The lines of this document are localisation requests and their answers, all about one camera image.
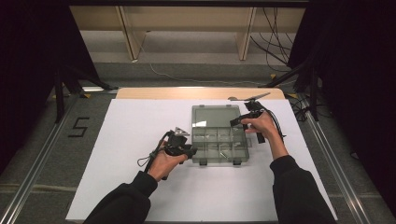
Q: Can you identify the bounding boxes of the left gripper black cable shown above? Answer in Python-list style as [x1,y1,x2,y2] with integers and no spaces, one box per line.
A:
[136,130,174,174]

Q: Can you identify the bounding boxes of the tangle of black floor cables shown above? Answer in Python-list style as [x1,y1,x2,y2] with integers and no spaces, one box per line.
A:
[288,92,314,123]

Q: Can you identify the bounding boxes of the clear plastic compartment box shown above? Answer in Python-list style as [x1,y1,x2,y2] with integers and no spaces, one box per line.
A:
[190,105,252,167]

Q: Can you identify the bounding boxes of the white board mat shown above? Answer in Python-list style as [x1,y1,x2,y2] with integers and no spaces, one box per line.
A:
[65,98,339,222]

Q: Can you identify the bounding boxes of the beige wooden shelf unit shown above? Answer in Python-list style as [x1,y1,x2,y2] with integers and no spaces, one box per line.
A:
[69,6,306,62]

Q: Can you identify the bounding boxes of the black metal stand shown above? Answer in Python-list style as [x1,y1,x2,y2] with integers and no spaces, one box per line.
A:
[258,59,321,122]
[53,65,120,124]

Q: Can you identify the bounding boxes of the black curtain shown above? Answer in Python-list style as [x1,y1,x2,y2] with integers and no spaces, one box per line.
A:
[0,0,101,175]
[287,0,396,217]

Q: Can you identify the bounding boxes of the person's right hand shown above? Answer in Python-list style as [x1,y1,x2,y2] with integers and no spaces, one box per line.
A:
[244,111,282,147]

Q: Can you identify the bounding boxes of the bundle of black hanging cables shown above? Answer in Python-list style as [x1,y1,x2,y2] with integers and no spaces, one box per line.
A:
[249,7,295,75]

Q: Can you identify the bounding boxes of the person's left hand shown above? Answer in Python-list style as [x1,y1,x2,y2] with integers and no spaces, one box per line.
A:
[148,139,190,183]

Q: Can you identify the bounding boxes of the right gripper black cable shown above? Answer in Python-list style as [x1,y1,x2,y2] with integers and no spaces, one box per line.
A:
[262,107,287,140]

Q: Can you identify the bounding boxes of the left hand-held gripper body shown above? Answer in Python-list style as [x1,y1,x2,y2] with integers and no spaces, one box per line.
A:
[163,126,194,157]

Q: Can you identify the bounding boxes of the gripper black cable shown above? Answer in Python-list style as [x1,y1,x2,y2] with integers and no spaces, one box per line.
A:
[136,130,174,174]
[262,107,287,140]

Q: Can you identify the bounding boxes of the aluminium floor rail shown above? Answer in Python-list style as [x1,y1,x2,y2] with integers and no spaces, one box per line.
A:
[302,98,374,224]
[0,92,82,224]

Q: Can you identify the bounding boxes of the black overhead frame beam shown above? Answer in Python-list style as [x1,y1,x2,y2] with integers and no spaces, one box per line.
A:
[66,0,310,8]

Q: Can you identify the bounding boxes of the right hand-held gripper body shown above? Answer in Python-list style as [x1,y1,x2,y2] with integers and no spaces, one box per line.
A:
[229,91,272,120]

